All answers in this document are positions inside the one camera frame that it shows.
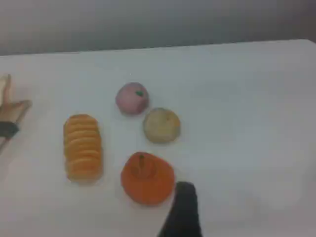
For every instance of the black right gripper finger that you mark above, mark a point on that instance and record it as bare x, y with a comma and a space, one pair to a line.
184, 212

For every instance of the round beige egg yolk pastry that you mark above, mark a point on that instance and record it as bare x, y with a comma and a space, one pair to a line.
161, 126

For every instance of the orange persimmon shaped toy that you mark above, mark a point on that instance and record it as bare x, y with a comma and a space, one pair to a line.
148, 180

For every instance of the ridged golden bread roll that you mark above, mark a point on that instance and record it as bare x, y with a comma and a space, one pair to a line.
82, 148

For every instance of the pink peach shaped bun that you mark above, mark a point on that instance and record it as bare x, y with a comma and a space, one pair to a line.
130, 98

